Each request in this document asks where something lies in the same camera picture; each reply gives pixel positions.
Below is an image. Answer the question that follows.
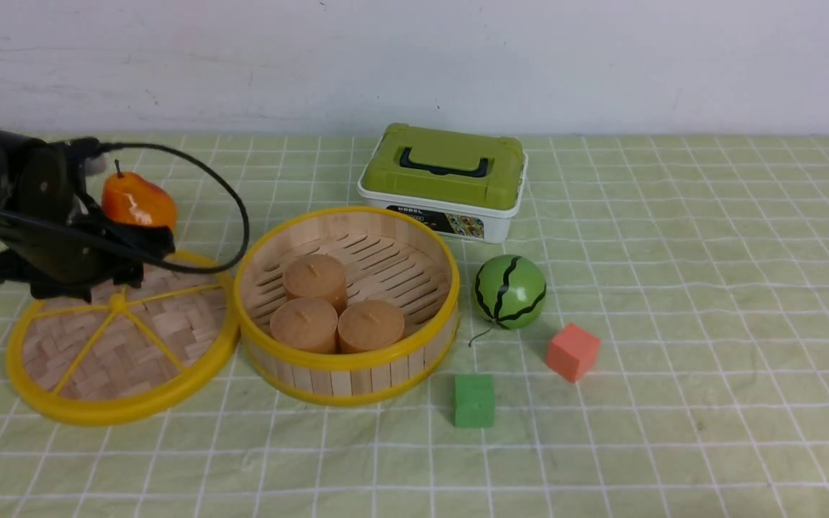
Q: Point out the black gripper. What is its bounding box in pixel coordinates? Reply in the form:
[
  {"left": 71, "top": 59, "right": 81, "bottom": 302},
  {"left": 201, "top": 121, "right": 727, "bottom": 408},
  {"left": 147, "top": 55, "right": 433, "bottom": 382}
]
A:
[{"left": 0, "top": 138, "right": 176, "bottom": 301}]

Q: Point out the yellow woven steamer lid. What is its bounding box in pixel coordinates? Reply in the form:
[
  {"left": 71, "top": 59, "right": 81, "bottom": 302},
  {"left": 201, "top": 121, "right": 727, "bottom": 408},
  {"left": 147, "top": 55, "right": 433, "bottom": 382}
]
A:
[{"left": 4, "top": 268, "right": 239, "bottom": 427}]

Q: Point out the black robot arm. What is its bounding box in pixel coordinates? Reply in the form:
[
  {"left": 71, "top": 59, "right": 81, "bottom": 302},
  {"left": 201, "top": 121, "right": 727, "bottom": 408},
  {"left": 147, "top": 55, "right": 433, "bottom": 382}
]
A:
[{"left": 0, "top": 130, "right": 175, "bottom": 302}]

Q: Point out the bamboo steamer basket yellow rim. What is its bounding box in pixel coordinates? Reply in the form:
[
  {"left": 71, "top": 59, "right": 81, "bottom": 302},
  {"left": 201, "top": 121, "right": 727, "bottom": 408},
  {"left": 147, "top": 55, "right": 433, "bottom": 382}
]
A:
[{"left": 232, "top": 206, "right": 461, "bottom": 406}]

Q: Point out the orange red toy pear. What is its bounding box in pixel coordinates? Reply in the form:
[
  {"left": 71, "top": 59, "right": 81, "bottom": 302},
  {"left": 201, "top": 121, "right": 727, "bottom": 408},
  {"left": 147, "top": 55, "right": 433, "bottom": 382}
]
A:
[{"left": 101, "top": 160, "right": 178, "bottom": 230}]

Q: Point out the tan cylinder cake back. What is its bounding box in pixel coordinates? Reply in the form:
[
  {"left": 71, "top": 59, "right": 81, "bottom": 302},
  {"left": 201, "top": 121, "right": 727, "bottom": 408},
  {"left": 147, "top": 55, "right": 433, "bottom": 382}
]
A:
[{"left": 282, "top": 253, "right": 348, "bottom": 314}]

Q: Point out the tan cylinder cake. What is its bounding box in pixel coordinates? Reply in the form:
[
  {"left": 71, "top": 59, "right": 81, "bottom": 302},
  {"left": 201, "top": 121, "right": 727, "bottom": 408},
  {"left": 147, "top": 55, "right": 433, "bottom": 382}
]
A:
[
  {"left": 337, "top": 299, "right": 406, "bottom": 354},
  {"left": 282, "top": 253, "right": 348, "bottom": 314},
  {"left": 270, "top": 297, "right": 339, "bottom": 354}
]

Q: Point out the tan cylinder cake left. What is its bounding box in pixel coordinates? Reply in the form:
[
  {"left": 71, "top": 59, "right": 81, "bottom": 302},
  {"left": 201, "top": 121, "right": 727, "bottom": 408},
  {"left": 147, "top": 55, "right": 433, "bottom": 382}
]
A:
[{"left": 270, "top": 297, "right": 339, "bottom": 354}]

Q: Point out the tan cylinder cake right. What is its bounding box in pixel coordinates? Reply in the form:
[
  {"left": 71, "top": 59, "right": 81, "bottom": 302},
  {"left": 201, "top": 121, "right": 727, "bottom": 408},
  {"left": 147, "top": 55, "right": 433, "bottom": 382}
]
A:
[{"left": 337, "top": 299, "right": 406, "bottom": 354}]

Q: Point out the green lidded white storage box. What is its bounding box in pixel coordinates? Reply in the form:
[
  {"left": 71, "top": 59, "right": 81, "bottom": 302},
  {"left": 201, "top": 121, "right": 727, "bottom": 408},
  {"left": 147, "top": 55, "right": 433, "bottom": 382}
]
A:
[{"left": 356, "top": 122, "right": 529, "bottom": 245}]

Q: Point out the green foam cube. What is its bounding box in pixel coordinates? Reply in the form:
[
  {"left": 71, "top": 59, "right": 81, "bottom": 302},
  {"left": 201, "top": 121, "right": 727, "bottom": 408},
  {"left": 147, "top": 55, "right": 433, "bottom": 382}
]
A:
[{"left": 452, "top": 373, "right": 496, "bottom": 429}]

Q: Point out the green toy watermelon ball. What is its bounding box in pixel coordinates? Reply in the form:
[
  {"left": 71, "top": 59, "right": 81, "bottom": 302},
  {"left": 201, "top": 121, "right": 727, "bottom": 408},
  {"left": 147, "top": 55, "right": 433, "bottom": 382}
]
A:
[{"left": 469, "top": 255, "right": 548, "bottom": 345}]

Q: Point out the red foam cube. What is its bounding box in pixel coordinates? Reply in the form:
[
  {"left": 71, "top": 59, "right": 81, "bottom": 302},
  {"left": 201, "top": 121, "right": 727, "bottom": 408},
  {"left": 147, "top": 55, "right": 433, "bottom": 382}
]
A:
[{"left": 545, "top": 322, "right": 601, "bottom": 384}]

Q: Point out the green checked tablecloth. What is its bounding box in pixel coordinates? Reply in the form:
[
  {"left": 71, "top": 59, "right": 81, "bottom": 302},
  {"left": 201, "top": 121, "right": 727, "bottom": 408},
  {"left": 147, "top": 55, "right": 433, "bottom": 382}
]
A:
[{"left": 0, "top": 137, "right": 829, "bottom": 517}]

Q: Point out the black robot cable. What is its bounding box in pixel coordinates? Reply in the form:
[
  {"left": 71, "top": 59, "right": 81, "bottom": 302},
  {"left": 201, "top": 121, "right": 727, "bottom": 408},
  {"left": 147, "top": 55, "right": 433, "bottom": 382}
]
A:
[{"left": 0, "top": 142, "right": 251, "bottom": 276}]

